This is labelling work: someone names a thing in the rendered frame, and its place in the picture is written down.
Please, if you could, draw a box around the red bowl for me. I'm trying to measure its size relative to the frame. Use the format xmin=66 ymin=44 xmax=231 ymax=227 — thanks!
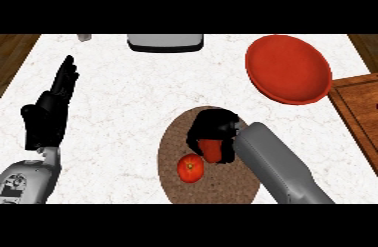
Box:
xmin=244 ymin=34 xmax=334 ymax=106

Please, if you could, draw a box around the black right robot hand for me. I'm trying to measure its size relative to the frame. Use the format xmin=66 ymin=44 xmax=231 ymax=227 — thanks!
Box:
xmin=185 ymin=108 xmax=249 ymax=165

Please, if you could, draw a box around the brown round placemat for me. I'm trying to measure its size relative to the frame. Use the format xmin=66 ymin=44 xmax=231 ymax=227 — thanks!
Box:
xmin=157 ymin=105 xmax=263 ymax=205

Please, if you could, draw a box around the red tomato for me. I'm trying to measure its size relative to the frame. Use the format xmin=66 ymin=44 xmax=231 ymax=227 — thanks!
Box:
xmin=176 ymin=153 xmax=207 ymax=184

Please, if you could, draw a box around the brown wooden cutting board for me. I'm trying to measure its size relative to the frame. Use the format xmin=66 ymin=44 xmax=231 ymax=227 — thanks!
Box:
xmin=327 ymin=72 xmax=378 ymax=174

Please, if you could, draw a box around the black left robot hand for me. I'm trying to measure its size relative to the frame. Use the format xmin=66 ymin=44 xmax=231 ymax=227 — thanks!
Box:
xmin=20 ymin=54 xmax=82 ymax=151

